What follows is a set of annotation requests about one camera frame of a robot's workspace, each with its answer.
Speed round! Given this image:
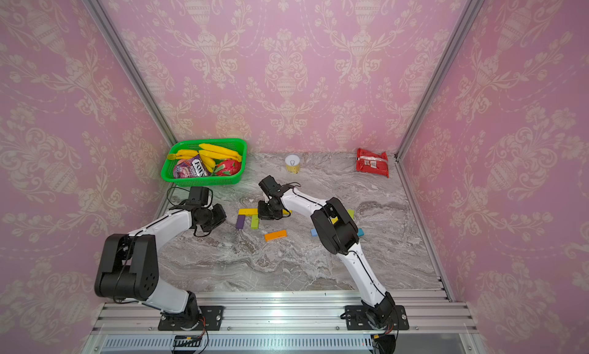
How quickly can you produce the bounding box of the yellow paper cup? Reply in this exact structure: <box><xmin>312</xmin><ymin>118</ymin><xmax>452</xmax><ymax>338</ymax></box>
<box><xmin>285</xmin><ymin>154</ymin><xmax>301</xmax><ymax>174</ymax></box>

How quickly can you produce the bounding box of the orange block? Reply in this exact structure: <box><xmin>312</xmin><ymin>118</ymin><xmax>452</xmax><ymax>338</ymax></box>
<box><xmin>264</xmin><ymin>230</ymin><xmax>288</xmax><ymax>242</ymax></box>

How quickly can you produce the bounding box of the purple block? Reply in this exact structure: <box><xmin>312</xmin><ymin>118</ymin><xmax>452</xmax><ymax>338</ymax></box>
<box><xmin>236</xmin><ymin>214</ymin><xmax>246</xmax><ymax>230</ymax></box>

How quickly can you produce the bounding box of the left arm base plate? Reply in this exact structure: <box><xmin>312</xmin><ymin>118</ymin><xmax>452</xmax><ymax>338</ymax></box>
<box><xmin>158</xmin><ymin>306</ymin><xmax>225</xmax><ymax>332</ymax></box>

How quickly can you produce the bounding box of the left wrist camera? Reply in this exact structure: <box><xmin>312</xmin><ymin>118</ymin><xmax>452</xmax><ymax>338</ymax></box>
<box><xmin>187</xmin><ymin>187</ymin><xmax>213</xmax><ymax>208</ymax></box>

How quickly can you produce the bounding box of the red dragon fruit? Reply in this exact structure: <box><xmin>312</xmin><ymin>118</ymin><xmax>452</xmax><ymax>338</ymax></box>
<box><xmin>213</xmin><ymin>159</ymin><xmax>242</xmax><ymax>177</ymax></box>

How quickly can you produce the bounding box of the purple snack packet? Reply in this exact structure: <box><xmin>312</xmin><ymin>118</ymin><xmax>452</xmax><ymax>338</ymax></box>
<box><xmin>173</xmin><ymin>155</ymin><xmax>211</xmax><ymax>179</ymax></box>

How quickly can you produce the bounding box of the long yellow block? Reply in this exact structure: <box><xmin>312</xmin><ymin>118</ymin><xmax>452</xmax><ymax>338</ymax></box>
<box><xmin>238</xmin><ymin>208</ymin><xmax>259</xmax><ymax>217</ymax></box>

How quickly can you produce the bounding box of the aluminium rail frame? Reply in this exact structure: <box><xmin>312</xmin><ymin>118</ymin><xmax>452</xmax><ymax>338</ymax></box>
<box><xmin>83</xmin><ymin>289</ymin><xmax>484</xmax><ymax>353</ymax></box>

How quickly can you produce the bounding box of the red snack bag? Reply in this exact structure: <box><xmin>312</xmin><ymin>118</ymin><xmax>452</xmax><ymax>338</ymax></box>
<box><xmin>356</xmin><ymin>148</ymin><xmax>390</xmax><ymax>177</ymax></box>

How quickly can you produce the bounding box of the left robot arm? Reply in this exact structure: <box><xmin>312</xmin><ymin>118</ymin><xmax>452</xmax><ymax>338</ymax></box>
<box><xmin>94</xmin><ymin>204</ymin><xmax>226</xmax><ymax>330</ymax></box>

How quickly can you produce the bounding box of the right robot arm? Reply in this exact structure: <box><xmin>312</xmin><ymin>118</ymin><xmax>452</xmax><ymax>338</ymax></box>
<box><xmin>258</xmin><ymin>177</ymin><xmax>402</xmax><ymax>331</ymax></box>

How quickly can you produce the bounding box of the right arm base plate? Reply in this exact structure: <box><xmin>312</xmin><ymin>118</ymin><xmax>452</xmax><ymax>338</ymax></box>
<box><xmin>340</xmin><ymin>306</ymin><xmax>410</xmax><ymax>332</ymax></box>

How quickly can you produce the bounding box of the lime green block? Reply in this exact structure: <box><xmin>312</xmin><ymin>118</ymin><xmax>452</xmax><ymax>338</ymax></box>
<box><xmin>250</xmin><ymin>215</ymin><xmax>259</xmax><ymax>230</ymax></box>

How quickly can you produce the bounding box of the yellow banana bunch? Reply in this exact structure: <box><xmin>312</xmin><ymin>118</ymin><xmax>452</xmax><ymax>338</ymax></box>
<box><xmin>167</xmin><ymin>143</ymin><xmax>243</xmax><ymax>174</ymax></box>

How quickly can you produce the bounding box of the green plastic basket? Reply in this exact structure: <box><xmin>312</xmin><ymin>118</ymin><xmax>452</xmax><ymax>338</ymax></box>
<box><xmin>160</xmin><ymin>138</ymin><xmax>248</xmax><ymax>187</ymax></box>

